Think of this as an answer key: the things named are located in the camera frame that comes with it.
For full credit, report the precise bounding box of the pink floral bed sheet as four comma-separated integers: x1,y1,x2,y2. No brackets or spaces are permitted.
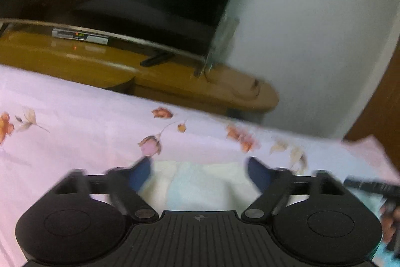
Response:
0,64,400,267

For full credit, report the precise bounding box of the brown wooden door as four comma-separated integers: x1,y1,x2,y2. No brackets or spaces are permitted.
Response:
342,45,400,145

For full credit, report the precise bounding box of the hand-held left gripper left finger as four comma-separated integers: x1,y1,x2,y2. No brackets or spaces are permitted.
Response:
53,157,158,222

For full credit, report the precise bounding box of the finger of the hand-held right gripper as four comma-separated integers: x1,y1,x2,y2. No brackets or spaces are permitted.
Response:
344,178,400,197

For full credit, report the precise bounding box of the silver set-top box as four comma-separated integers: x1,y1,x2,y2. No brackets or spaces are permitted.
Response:
51,28,110,47

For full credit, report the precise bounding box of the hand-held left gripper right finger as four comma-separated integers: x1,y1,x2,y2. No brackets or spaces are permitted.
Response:
240,156,349,222

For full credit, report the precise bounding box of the wooden television stand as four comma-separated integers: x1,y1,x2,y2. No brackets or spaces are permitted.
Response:
0,26,280,124

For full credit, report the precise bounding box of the clear glass vase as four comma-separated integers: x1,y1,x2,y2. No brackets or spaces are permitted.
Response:
192,15,241,79

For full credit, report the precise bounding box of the white knit sweater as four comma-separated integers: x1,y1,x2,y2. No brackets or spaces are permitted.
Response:
137,159,310,218

